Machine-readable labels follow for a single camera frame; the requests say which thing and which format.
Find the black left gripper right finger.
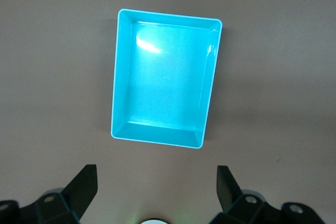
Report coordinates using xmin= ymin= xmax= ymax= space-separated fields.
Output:
xmin=209 ymin=165 xmax=283 ymax=224

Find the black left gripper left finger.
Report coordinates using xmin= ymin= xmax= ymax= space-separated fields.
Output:
xmin=26 ymin=165 xmax=98 ymax=224

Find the blue plastic box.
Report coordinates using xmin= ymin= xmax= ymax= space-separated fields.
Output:
xmin=110 ymin=8 xmax=223 ymax=150

